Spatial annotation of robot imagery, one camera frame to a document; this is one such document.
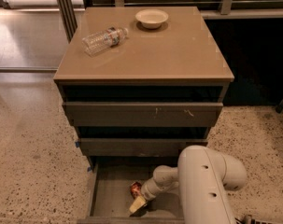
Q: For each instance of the middle drawer front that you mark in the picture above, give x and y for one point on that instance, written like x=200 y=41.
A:
x=127 y=147

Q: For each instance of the brown drawer cabinet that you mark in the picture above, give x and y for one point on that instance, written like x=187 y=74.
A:
x=180 y=62

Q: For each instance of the clear plastic water bottle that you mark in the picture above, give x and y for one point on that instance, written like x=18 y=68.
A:
x=101 y=41

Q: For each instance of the open bottom drawer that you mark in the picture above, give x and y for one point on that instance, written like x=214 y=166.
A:
x=111 y=198

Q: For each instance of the white bowl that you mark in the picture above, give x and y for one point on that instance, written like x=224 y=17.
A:
x=151 y=18

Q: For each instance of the top drawer front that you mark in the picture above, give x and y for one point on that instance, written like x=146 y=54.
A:
x=136 y=114

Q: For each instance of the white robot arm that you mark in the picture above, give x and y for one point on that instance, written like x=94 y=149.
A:
x=203 y=176

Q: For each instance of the red coke can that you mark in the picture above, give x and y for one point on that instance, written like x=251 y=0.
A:
x=135 y=189

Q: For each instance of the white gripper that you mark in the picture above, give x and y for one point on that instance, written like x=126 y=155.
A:
x=148 y=190

